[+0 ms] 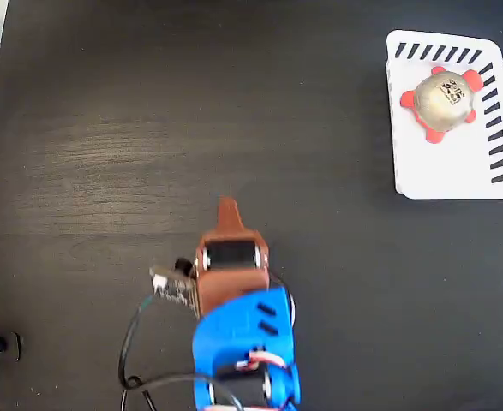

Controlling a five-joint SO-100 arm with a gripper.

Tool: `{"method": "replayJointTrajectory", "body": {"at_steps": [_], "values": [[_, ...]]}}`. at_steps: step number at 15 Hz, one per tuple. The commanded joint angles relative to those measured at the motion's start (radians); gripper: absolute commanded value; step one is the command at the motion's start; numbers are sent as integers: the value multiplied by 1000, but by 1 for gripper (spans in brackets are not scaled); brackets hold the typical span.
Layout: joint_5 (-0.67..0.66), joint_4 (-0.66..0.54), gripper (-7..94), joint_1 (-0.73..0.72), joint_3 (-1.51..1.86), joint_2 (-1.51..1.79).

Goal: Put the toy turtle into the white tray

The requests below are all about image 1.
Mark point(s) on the brown gripper with servo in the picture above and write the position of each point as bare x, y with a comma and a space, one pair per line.
234, 283

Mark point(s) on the red turtle toy grey shell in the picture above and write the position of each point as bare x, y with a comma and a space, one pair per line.
441, 103

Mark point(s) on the white plastic basket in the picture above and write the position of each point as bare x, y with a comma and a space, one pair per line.
439, 171

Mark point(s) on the black table clamp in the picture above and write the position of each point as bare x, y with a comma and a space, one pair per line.
14, 344

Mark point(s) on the bare camera circuit board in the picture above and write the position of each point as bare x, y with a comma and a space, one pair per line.
174, 287

